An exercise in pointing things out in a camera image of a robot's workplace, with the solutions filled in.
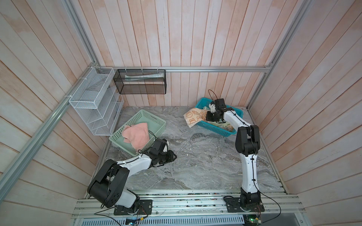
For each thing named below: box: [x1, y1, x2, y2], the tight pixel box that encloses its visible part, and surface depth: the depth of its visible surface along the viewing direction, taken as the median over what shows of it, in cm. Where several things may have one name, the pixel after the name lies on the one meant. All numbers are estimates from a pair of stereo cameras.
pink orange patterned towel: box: [183, 107, 207, 129], surface depth 103 cm
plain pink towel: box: [121, 122, 150, 152], surface depth 100 cm
